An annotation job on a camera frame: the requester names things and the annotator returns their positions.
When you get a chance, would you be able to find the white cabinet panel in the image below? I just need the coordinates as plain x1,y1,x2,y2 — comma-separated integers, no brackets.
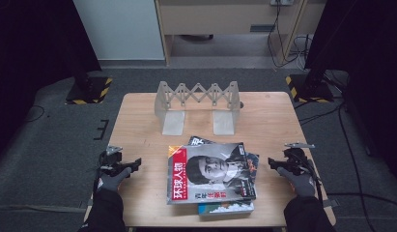
72,0,166,62

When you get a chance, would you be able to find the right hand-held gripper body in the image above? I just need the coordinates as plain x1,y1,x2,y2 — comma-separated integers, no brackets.
281,142,316,177

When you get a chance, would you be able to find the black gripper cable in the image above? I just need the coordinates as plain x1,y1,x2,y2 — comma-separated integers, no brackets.
306,158,326,207

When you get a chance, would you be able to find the magazine with portrait cover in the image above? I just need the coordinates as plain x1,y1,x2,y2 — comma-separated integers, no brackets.
166,142,258,206

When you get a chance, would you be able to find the dark cover magazine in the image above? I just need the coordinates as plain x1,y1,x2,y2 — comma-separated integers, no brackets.
186,134,261,200

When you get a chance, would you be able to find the white cable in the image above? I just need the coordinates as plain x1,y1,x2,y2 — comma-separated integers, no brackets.
292,34,314,71

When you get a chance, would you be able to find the grey expandable book rack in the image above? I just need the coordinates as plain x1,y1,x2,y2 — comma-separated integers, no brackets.
154,80,242,136

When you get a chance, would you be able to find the black floor cable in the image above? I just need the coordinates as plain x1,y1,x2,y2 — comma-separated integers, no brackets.
22,103,46,124
326,104,397,209

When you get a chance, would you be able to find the black curtain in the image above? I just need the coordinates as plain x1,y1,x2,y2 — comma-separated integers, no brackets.
303,0,397,177
0,0,102,165

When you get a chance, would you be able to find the light wooden desk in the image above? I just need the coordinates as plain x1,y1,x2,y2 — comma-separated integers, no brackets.
154,0,327,68

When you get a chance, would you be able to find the person's right hand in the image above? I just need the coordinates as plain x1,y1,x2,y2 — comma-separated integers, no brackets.
276,166,317,198

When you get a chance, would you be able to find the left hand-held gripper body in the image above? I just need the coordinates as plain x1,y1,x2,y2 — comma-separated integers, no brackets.
98,145,134,178

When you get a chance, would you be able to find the blue book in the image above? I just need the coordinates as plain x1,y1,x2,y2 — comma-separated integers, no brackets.
197,199,256,217

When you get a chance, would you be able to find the striped black stand base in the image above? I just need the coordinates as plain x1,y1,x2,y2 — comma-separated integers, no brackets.
65,75,114,105
285,73,335,104

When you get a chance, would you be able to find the white power strip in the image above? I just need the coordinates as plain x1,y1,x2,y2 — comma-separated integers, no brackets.
269,0,296,7

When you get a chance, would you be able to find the person's left hand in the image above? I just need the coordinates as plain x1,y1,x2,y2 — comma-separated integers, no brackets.
96,166,133,193

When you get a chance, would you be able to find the black hanging cable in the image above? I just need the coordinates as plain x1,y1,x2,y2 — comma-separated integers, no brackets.
266,0,306,69

